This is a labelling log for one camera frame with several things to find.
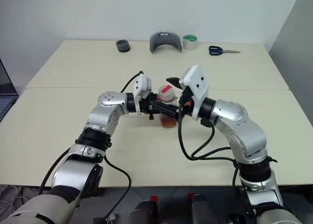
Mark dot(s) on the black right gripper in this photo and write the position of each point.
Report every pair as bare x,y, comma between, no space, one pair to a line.
188,98

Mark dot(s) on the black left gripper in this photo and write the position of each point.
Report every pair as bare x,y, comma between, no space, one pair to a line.
148,104

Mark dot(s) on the clear bottle with red label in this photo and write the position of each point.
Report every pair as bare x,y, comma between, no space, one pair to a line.
166,94

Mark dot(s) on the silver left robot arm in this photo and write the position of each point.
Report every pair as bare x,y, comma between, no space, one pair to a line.
107,111

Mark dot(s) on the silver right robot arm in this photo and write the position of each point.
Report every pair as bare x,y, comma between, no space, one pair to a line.
234,116

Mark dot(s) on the tape roll with green core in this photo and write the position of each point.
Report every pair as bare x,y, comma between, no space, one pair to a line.
190,45

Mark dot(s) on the grey oval container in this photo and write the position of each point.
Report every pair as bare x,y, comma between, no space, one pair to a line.
156,41

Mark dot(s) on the small black round cup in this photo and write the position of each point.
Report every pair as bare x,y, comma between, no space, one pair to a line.
122,49

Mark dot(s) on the small red tab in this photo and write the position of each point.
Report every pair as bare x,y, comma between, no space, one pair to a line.
154,198

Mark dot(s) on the dark rounded shape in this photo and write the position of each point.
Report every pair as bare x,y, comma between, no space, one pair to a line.
203,210
144,213

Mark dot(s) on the grey partition panel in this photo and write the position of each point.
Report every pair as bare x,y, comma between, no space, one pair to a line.
296,62

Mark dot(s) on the dark laptop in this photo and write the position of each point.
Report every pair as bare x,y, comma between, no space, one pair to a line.
6,104

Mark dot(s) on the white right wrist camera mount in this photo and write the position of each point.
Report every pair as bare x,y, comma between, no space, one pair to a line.
196,84

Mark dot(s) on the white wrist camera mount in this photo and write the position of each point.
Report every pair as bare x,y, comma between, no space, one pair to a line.
141,84
196,84

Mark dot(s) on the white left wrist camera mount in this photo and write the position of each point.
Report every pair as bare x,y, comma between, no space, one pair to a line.
141,84

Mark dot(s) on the black bracket with white knob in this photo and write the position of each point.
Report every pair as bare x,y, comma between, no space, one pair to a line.
107,219

